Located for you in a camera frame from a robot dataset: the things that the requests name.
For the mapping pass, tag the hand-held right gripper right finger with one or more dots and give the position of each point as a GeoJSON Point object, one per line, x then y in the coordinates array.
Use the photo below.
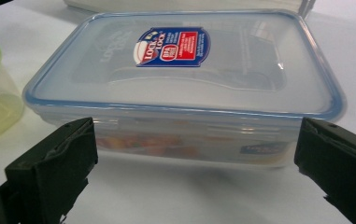
{"type": "Point", "coordinates": [340, 161]}

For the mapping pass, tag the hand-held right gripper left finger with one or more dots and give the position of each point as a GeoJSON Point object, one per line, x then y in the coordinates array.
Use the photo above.
{"type": "Point", "coordinates": [48, 174]}

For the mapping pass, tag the clear lidded plastic container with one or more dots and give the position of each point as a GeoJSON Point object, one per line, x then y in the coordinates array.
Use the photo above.
{"type": "Point", "coordinates": [178, 93]}

